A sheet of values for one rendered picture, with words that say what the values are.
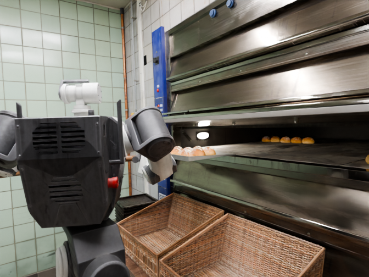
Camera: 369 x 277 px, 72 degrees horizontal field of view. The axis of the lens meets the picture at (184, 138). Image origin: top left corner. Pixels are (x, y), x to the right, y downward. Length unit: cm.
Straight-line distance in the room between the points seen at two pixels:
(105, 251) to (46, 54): 217
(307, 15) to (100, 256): 118
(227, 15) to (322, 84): 72
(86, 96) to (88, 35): 201
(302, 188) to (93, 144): 95
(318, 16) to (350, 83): 31
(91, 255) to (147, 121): 40
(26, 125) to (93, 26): 224
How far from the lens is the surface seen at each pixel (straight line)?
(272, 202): 135
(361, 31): 116
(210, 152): 148
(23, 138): 71
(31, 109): 261
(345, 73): 116
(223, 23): 165
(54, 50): 272
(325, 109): 101
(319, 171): 121
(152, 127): 77
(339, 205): 121
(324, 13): 125
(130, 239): 166
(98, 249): 79
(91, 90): 85
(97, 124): 65
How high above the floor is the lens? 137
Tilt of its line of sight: 3 degrees down
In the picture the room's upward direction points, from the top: 2 degrees counter-clockwise
